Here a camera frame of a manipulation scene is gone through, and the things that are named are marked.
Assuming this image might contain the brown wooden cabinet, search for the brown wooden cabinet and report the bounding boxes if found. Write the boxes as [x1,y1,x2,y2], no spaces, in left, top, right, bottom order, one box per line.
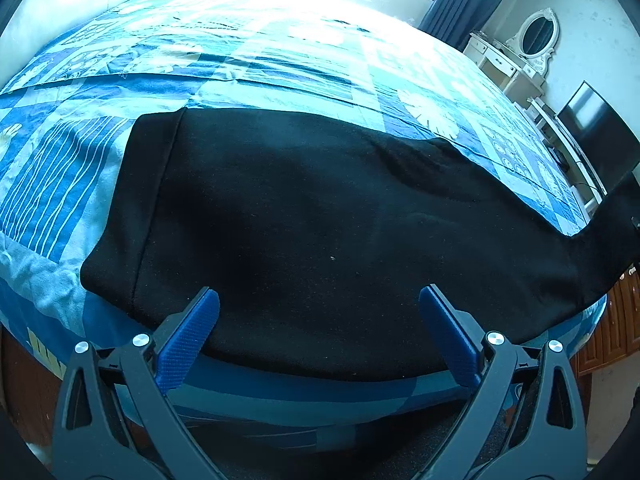
[570,267,640,376]

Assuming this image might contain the cream tufted leather headboard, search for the cream tufted leather headboard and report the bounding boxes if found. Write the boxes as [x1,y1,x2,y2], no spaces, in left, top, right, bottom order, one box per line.
[0,0,211,56]

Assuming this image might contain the black flat television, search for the black flat television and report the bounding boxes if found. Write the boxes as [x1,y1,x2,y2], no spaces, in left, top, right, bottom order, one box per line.
[557,80,640,196]

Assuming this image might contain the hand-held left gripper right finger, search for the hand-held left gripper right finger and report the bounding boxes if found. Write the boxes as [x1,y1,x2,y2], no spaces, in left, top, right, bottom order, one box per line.
[418,284,589,480]

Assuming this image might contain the dark blue curtain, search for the dark blue curtain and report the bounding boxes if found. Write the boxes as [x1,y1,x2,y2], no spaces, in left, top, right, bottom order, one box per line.
[419,0,506,51]

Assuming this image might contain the white television stand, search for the white television stand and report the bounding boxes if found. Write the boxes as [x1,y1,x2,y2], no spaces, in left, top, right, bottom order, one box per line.
[525,97,608,208]

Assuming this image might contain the blue patterned bed sheet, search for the blue patterned bed sheet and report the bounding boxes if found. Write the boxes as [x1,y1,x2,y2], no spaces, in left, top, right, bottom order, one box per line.
[0,0,608,446]

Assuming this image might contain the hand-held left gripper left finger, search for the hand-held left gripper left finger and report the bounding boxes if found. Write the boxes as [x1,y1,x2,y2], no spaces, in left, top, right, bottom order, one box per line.
[52,286,222,480]

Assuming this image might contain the white vanity dresser with mirror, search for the white vanity dresser with mirror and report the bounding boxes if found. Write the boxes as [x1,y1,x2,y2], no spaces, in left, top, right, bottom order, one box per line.
[462,7,560,106]

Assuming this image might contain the black pants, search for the black pants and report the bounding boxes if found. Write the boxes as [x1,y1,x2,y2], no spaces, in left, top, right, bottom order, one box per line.
[80,107,640,383]

